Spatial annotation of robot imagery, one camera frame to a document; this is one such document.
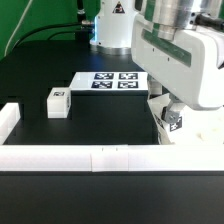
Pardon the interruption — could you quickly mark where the white fence wall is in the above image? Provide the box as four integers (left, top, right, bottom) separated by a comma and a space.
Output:
0, 145, 224, 172
0, 103, 21, 145

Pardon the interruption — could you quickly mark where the white marker base plate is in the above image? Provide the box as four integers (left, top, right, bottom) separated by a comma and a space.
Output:
70, 72, 148, 91

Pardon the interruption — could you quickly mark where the white left fence wall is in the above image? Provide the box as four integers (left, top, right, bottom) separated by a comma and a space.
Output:
0, 103, 21, 145

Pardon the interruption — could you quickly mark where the white front fence wall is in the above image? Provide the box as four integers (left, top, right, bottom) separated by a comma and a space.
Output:
0, 145, 224, 172

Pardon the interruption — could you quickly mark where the black cable bundle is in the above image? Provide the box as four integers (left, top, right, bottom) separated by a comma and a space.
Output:
13, 0, 98, 48

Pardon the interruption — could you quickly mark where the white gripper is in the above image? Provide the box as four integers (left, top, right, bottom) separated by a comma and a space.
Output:
131, 14, 224, 123

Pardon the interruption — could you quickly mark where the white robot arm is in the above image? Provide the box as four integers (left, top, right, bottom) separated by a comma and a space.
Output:
90, 0, 224, 122

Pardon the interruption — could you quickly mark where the white cable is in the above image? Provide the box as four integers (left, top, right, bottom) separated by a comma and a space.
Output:
3, 0, 34, 58

